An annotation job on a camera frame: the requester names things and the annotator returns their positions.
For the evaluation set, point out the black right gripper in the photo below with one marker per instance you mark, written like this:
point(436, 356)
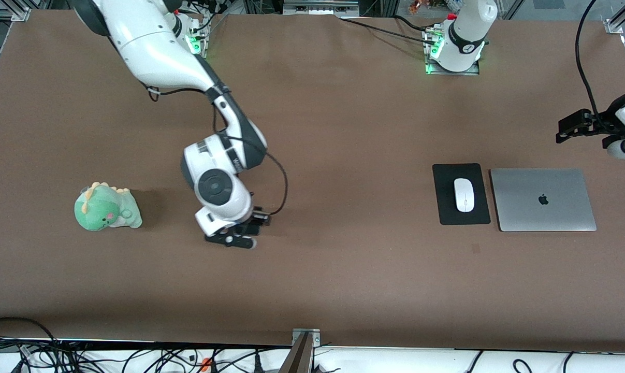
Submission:
point(251, 223)

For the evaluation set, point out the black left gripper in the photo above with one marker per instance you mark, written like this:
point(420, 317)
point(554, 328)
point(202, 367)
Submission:
point(604, 124)

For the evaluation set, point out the white computer mouse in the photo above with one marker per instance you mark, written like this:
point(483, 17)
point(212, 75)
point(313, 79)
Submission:
point(464, 195)

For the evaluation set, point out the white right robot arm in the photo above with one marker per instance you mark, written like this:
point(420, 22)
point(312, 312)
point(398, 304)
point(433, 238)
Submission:
point(157, 46)

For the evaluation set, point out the black mouse pad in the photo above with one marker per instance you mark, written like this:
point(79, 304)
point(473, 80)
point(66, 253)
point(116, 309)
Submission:
point(447, 207)

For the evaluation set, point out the silver closed laptop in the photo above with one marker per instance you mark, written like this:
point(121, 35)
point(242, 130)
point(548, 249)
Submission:
point(542, 199)

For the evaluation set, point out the green plush dinosaur toy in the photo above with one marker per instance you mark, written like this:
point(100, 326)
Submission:
point(105, 210)

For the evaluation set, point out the grey control box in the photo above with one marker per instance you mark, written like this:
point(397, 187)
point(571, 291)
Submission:
point(320, 6)

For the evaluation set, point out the aluminium frame profile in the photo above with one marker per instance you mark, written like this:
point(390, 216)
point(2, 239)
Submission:
point(4, 9)
point(623, 18)

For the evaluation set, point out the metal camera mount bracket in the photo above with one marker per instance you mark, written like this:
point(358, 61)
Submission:
point(303, 352)

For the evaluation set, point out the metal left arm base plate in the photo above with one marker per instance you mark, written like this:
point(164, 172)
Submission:
point(430, 62)

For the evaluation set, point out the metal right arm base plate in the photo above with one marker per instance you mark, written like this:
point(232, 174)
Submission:
point(202, 44)

